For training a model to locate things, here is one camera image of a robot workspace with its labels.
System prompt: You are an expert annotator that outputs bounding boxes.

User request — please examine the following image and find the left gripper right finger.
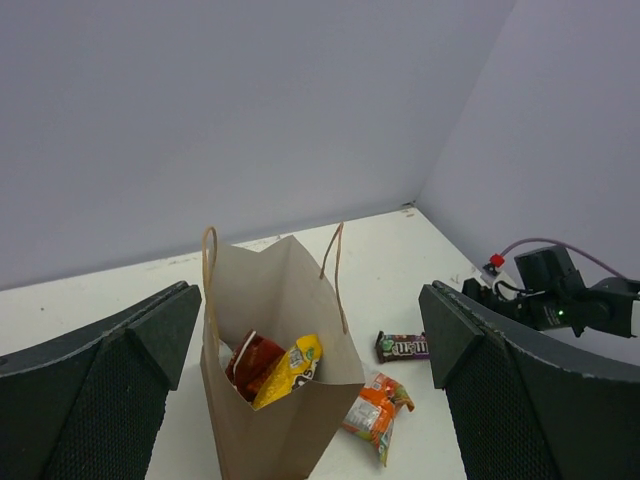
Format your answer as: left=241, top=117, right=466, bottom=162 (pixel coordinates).
left=419, top=281, right=639, bottom=479

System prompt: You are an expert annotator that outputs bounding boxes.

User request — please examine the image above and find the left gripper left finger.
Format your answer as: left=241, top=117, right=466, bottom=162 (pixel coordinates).
left=1, top=281, right=201, bottom=479

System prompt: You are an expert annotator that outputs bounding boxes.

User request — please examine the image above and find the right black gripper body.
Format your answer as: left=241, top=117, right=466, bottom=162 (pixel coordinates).
left=462, top=278, right=523, bottom=320

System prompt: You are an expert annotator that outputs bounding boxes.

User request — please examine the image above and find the brown M&M's packet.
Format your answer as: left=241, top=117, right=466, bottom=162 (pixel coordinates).
left=374, top=331, right=430, bottom=364

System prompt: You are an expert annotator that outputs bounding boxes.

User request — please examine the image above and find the red Doritos chip bag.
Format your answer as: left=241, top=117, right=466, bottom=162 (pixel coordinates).
left=225, top=330, right=285, bottom=403

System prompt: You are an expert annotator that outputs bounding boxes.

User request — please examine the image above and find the yellow M&M's packet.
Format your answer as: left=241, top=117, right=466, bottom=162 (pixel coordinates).
left=252, top=334, right=323, bottom=410

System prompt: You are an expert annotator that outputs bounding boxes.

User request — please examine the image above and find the brown paper bag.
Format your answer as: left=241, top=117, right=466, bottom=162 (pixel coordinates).
left=200, top=227, right=364, bottom=479

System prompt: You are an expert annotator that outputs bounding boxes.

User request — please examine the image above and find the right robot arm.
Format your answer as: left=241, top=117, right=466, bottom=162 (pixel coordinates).
left=462, top=242, right=639, bottom=338

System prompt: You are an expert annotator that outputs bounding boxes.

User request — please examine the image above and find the orange Reese's packet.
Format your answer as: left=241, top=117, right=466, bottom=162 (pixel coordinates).
left=342, top=368, right=415, bottom=467

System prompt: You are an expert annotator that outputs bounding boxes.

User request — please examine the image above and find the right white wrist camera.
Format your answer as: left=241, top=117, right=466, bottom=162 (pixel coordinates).
left=481, top=253, right=511, bottom=289

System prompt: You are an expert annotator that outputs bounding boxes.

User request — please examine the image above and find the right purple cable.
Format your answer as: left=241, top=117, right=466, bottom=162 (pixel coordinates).
left=499, top=237, right=624, bottom=277

